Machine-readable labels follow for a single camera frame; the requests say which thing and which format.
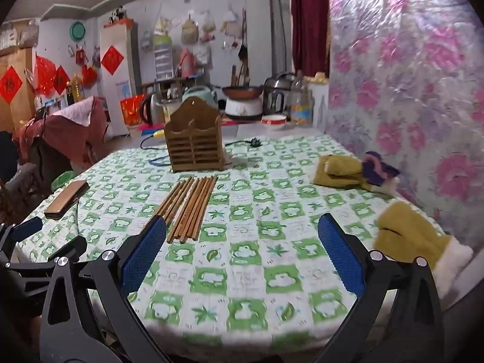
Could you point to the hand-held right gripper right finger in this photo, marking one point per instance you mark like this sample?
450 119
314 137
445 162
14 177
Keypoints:
340 261

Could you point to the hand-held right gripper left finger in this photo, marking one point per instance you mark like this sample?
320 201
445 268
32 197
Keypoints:
143 251

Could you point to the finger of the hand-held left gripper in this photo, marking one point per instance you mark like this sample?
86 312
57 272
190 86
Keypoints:
56 250
24 230

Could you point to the bundle of wooden chopsticks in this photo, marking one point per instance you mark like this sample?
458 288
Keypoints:
193 204

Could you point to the wooden chopstick holder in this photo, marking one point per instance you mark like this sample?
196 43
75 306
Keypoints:
193 147

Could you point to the phone in brown case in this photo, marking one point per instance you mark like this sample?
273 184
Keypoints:
66 198

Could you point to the green stool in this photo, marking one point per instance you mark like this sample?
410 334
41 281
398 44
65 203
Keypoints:
62 179

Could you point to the dark cloth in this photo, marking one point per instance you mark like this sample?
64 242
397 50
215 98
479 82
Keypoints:
9 151

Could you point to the green white checked tablecloth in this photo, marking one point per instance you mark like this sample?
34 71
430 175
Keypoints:
245 264

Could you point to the purple cloth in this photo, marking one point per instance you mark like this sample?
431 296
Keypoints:
374 170

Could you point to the pink cloth covered chair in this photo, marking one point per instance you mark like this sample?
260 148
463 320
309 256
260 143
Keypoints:
72 128

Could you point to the wooden cabinet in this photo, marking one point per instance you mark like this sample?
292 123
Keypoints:
20 113

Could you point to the red snack bag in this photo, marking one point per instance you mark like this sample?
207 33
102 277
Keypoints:
130 109

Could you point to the steel electric kettle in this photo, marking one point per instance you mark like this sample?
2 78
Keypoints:
151 107

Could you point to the red diamond paper poster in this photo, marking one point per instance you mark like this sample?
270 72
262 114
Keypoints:
112 60
60 80
9 85

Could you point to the cream pot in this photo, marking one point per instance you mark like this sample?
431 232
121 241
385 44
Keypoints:
168 107

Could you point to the yellow oil bottle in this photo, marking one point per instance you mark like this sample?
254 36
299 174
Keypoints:
76 89

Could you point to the red white bowl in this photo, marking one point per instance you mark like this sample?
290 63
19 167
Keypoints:
273 121

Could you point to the white fridge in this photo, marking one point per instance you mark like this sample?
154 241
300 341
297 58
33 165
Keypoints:
117 98

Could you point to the clear plastic bottle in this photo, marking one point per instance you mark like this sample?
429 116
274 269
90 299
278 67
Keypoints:
301 106

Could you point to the teal rice cooker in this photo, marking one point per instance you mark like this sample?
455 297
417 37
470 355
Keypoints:
200 94

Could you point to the steel pressure cooker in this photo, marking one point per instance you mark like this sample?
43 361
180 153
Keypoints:
276 98

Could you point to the brown wok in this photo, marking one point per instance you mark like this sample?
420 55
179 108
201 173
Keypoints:
242 91

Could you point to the plastic drawer tower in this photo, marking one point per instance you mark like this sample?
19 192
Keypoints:
164 60

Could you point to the pink floral plastic sheet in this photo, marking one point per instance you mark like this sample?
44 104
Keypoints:
416 83

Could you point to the green round plate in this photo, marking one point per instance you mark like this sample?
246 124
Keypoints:
78 30

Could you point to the hanging mesh bag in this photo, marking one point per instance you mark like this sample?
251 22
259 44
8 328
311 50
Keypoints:
208 28
190 30
229 22

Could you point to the dark red curtain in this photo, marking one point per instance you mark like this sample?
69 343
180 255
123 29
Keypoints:
310 22

